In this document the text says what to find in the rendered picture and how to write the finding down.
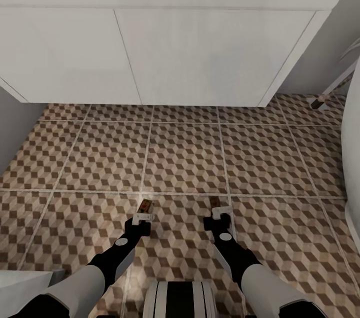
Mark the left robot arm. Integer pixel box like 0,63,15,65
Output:
9,212,155,318

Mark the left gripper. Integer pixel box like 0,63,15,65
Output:
125,219,151,239

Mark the mousetrap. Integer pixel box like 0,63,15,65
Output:
209,196,221,208
137,198,152,214

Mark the robot trunk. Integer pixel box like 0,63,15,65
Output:
142,281,218,318

